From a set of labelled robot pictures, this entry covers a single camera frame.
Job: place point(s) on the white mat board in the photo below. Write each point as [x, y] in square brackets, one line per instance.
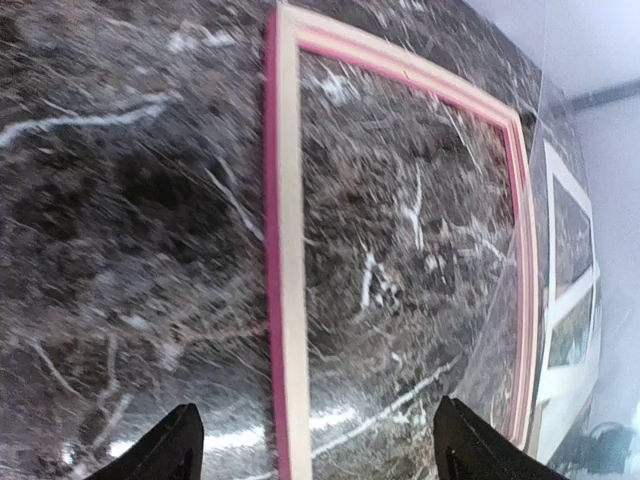
[563, 392]

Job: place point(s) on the landscape photo print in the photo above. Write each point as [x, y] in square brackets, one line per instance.
[570, 337]

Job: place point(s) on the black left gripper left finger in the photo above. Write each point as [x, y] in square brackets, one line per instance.
[172, 449]

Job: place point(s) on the light wooden picture frame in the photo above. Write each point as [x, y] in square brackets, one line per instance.
[291, 29]

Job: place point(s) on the black right corner post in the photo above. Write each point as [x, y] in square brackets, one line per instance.
[604, 96]

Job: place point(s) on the clear acrylic sheet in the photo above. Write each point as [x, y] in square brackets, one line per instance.
[585, 172]

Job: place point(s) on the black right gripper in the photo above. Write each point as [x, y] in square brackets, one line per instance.
[615, 450]

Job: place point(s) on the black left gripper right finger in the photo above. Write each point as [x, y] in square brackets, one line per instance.
[467, 447]

